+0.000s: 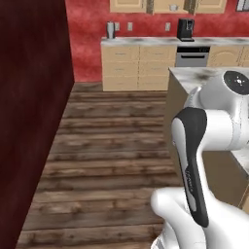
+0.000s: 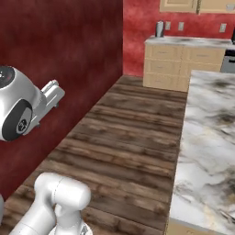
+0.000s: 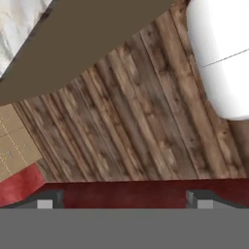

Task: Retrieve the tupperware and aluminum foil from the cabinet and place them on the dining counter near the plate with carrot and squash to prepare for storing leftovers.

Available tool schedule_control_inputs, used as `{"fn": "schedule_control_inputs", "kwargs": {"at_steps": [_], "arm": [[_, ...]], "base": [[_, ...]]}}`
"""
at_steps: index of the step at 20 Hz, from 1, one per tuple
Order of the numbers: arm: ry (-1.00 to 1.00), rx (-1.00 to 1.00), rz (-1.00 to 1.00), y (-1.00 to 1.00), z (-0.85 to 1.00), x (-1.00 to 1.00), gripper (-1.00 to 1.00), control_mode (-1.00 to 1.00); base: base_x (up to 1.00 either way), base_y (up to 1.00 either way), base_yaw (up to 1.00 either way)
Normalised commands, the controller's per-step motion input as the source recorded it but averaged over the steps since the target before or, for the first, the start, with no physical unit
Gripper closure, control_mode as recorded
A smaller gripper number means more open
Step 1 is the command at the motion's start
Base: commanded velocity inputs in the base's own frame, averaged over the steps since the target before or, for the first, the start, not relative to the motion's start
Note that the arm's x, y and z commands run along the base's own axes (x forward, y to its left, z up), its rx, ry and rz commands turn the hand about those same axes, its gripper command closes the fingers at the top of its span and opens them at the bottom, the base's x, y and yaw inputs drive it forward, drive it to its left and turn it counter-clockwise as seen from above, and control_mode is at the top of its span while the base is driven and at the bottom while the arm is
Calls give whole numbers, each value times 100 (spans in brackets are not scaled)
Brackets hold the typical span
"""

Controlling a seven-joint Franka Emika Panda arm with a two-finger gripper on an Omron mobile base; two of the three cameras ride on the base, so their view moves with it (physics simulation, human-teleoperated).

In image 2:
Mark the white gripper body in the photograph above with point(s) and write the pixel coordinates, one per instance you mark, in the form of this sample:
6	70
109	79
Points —
52	97

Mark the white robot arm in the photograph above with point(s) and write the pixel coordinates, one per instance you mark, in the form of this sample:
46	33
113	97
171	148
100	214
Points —
18	91

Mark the beige island cabinet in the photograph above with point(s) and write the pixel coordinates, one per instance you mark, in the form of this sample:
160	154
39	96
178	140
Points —
183	229

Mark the beige base cupboard run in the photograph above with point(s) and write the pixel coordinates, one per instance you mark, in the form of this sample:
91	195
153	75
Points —
171	65

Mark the grey metal jug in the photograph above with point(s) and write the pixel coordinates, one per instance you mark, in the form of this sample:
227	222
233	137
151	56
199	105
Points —
159	29

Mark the silver oven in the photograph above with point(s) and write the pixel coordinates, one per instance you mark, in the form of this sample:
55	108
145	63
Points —
228	62

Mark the grey wall socket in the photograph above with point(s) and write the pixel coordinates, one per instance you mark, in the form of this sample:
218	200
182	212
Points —
223	27
167	25
181	26

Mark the beige wall cupboard run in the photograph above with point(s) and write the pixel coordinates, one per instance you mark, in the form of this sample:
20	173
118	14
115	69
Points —
183	5

